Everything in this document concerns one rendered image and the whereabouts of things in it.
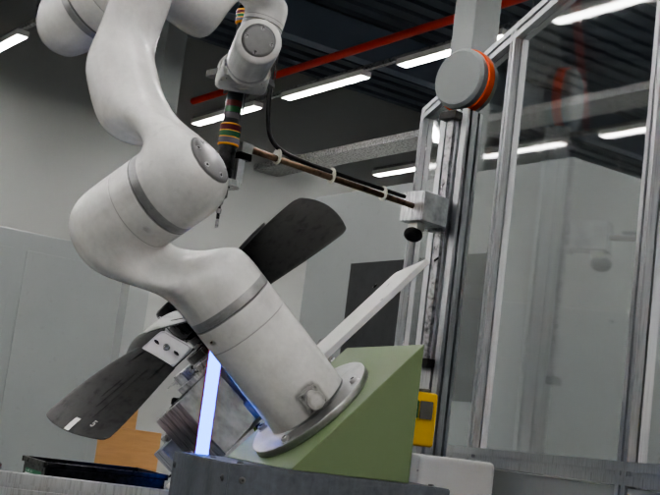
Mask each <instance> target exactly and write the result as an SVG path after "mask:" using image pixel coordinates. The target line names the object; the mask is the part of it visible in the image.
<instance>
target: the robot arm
mask: <svg viewBox="0 0 660 495"><path fill-rule="evenodd" d="M237 2H240V3H241V4H243V6H244V8H245V14H244V17H243V20H242V23H241V25H240V27H239V29H238V30H237V33H236V35H235V38H234V40H233V43H232V45H231V48H230V50H229V53H228V54H226V55H225V56H224V57H223V58H222V59H221V60H220V62H219V64H218V66H217V68H216V69H211V70H207V71H206V76H207V77H208V78H211V79H214V80H215V85H216V87H218V88H220V89H224V90H223V93H225V94H226V93H227V92H228V90H229V91H234V92H240V93H246V97H247V98H248V97H249V95H250V94H252V95H262V94H264V93H265V92H266V89H267V88H275V82H274V81H273V80H271V79H270V69H271V68H272V66H273V64H274V62H275V60H276V58H277V56H278V55H279V53H280V50H281V47H282V38H281V34H282V31H283V28H284V25H285V22H286V20H287V15H288V6H287V3H286V2H285V0H41V2H40V5H39V8H38V11H37V16H36V27H37V32H38V34H39V37H40V38H41V41H42V43H44V44H45V45H46V46H47V47H48V48H49V49H50V50H51V51H52V52H55V53H57V54H59V55H62V56H67V57H74V56H78V55H82V54H84V53H86V52H88V55H87V59H86V66H85V73H86V79H87V85H88V89H89V94H90V98H91V102H92V105H93V109H94V112H95V114H96V117H97V119H98V121H99V123H100V124H101V126H102V127H103V129H104V130H105V131H106V132H107V133H108V134H109V135H111V136H112V137H114V138H116V139H118V140H120V141H123V142H125V143H129V144H132V145H139V146H142V150H141V151H140V153H139V154H138V155H136V156H135V157H133V158H132V159H131V160H129V161H128V162H127V163H125V164H124V165H123V166H121V167H120V168H118V169H117V170H116V171H114V172H113V173H111V174H110V175H109V176H107V177H106V178H104V179H103V180H102V181H100V182H99V183H98V184H96V185H95V186H94V187H92V188H91V189H90V190H88V191H87V192H86V193H85V194H84V195H83V196H82V197H81V198H80V199H79V200H78V201H77V203H76V204H75V206H74V207H73V210H72V212H71V215H70V219H69V233H70V237H71V240H72V243H73V245H74V248H75V250H76V251H77V253H78V255H79V256H80V257H81V259H82V260H83V261H84V262H85V263H86V264H87V265H88V266H89V267H90V268H91V269H93V270H94V271H96V272H97V273H99V274H101V275H103V276H105V277H107V278H110V279H113V280H115V281H118V282H121V283H124V284H128V285H131V286H134V287H138V288H141V289H144V290H147V291H150V292H151V293H154V294H156V295H158V296H160V297H162V298H163V299H165V300H166V301H168V302H169V303H170V304H171V305H173V306H174V307H175V308H176V310H177V311H178V312H179V313H180V314H181V315H182V316H183V317H184V318H185V319H186V321H187V322H188V324H189V325H190V326H191V328H192V329H193V331H194V332H195V333H196V334H197V336H198V337H199V338H200V340H201V341H202V342H203V343H204V345H205V346H206V347H207V349H208V350H209V351H211V353H212V354H213V355H214V356H215V358H216V359H217V360H218V362H219V363H220V364H221V365H222V367H223V368H224V369H225V371H226V372H227V373H228V374H229V376H230V377H231V378H232V380H233V381H234V382H235V384H236V385H237V386H238V387H239V389H240V390H241V391H242V393H243V394H244V395H245V396H246V398H247V399H248V401H249V402H250V403H251V404H252V406H253V407H254V408H255V410H256V411H257V412H258V414H259V415H260V416H261V417H262V419H263V420H264V421H265V423H261V424H260V425H259V426H258V427H257V428H258V430H259V431H258V432H257V434H256V436H255V438H254V440H253V444H252V446H253V449H254V451H255V452H256V453H257V454H258V455H259V456H260V457H263V458H266V457H273V456H276V455H279V454H282V453H284V452H286V451H288V450H290V449H292V448H294V447H296V446H298V445H299V444H300V443H302V442H304V441H305V440H307V439H308V438H310V437H311V436H313V435H314V434H315V433H317V432H318V431H319V430H321V429H322V428H324V427H325V426H326V425H327V424H328V423H330V422H331V421H332V420H333V419H334V418H336V417H337V416H338V415H339V414H340V413H341V412H342V411H343V410H344V409H345V408H346V407H347V406H348V405H349V404H350V403H351V402H352V401H353V400H354V398H355V397H356V396H357V395H358V393H359V392H360V390H361V389H362V388H363V386H364V384H365V382H366V379H367V376H368V371H367V369H366V368H365V367H364V365H363V364H362V363H360V362H350V363H347V364H344V365H341V366H339V367H336V368H334V367H333V366H332V364H331V363H330V362H329V360H328V359H327V358H326V356H325V355H324V354H323V353H322V352H321V351H320V349H319V348H318V347H317V345H316V344H315V343H314V342H313V340H312V339H311V338H310V336H309V335H308V334H307V332H306V331H305V330H304V328H303V327H302V325H301V324H300V323H299V321H298V320H297V319H296V317H295V316H294V315H293V313H292V312H291V311H290V309H289V308H288V307H287V305H286V304H285V303H284V301H283V300H282V299H281V298H280V296H279V295H278V294H277V292H276V291H275V290H274V288H273V287H272V286H271V284H270V283H269V282H268V280H267V279H266V278H265V276H264V275H263V274H262V272H261V271H260V270H259V269H258V267H257V266H256V265H255V263H254V262H253V261H252V260H251V259H250V258H249V256H248V255H247V254H245V253H244V252H243V251H242V250H240V249H238V248H235V247H221V248H216V249H209V250H190V249H183V248H179V247H175V246H173V245H172V244H170V243H171V242H173V241H174V240H176V239H177V238H179V237H180V236H181V235H182V234H184V233H185V232H187V231H188V230H189V229H191V228H192V227H194V226H195V225H197V224H198V223H200V222H201V221H202V220H204V219H205V218H207V217H208V216H209V215H211V214H212V213H213V212H214V211H215V210H216V209H217V208H218V207H219V206H220V204H221V203H222V202H223V200H224V198H225V196H226V194H227V190H228V186H229V178H228V172H227V168H226V166H225V164H224V161H223V160H222V158H221V156H220V155H219V153H218V152H217V151H216V150H215V149H214V148H213V147H212V146H211V145H210V144H209V143H207V142H206V141H205V140H204V139H203V138H201V137H200V136H199V135H198V134H196V133H195V132H194V131H192V130H191V129H190V128H189V127H187V126H186V125H185V124H184V123H183V122H182V121H180V120H179V119H178V117H177V116H176V115H175V114H174V112H173V111H172V109H171V108H170V106H169V104H168V102H167V100H166V98H165V96H164V93H163V90H162V87H161V83H160V79H159V77H158V73H157V69H156V64H155V50H156V45H157V41H158V38H159V36H160V33H161V30H162V28H163V26H164V23H165V21H168V22H169V23H171V24H172V25H174V26H175V27H177V28H179V29H180V30H182V31H183V32H185V33H187V34H188V35H191V36H193V37H198V38H202V37H206V36H208V35H209V34H211V33H212V32H214V31H215V30H216V29H217V27H218V26H219V25H220V24H221V22H222V21H223V19H224V18H225V16H226V15H227V14H228V12H229V11H230V10H231V8H232V7H233V6H234V5H235V4H236V3H237Z"/></svg>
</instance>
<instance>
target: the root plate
mask: <svg viewBox="0 0 660 495"><path fill-rule="evenodd" d="M154 340H157V341H158V342H159V345H158V344H156V343H155V342H154ZM165 344H168V345H169V347H170V350H169V351H164V350H163V345H165ZM142 348H143V349H144V350H146V351H148V352H150V353H151V354H153V355H155V356H157V357H158V358H161V359H162V360H164V361H165V362H167V363H169V364H170V365H172V366H175V365H176V364H177V363H178V362H180V361H181V360H182V359H183V358H184V357H185V356H186V355H187V354H188V353H189V352H190V351H191V350H192V349H193V348H192V346H191V345H189V344H187V343H185V342H184V341H182V340H180V339H178V338H177V337H175V336H173V335H171V334H170V333H168V332H166V331H161V332H159V333H158V334H157V335H156V336H155V337H153V338H152V339H151V340H150V341H149V342H148V343H147V344H145V345H144V346H143V347H142ZM174 351H176V352H178V353H179V355H178V356H177V355H175V353H174Z"/></svg>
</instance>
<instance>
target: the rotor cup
mask: <svg viewBox="0 0 660 495"><path fill-rule="evenodd" d="M175 310H176V308H175V307H174V306H173V305H171V304H170V303H169V302H166V303H165V304H164V305H163V306H162V307H161V308H160V309H159V310H158V311H157V312H156V317H157V318H158V319H159V316H160V317H162V316H164V315H166V314H168V313H170V312H172V311H175ZM167 329H168V330H169V331H170V333H171V334H172V335H173V336H175V337H177V338H178V339H180V340H182V341H184V342H189V343H191V345H192V346H193V348H194V350H193V352H192V353H191V354H190V355H189V356H188V358H187V361H188V362H189V363H190V364H191V365H195V364H196V363H198V362H199V361H200V360H201V359H202V358H204V357H205V356H206V355H207V354H208V349H207V347H206V346H205V345H204V343H203V342H202V341H201V340H200V338H199V337H198V336H197V334H196V333H195V332H194V331H193V329H192V328H191V326H190V325H189V323H188V322H187V323H183V324H179V325H175V326H171V327H170V328H168V327H167Z"/></svg>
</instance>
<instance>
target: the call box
mask: <svg viewBox="0 0 660 495"><path fill-rule="evenodd" d="M418 399H419V407H420V401H426V402H433V403H434V404H433V413H432V419H431V420H429V419H421V418H416V419H415V428H414V437H413V444H412V445H413V446H419V447H428V448H430V447H432V445H433V437H434V428H435V419H436V411H437V402H438V395H437V394H434V393H426V392H419V393H418Z"/></svg>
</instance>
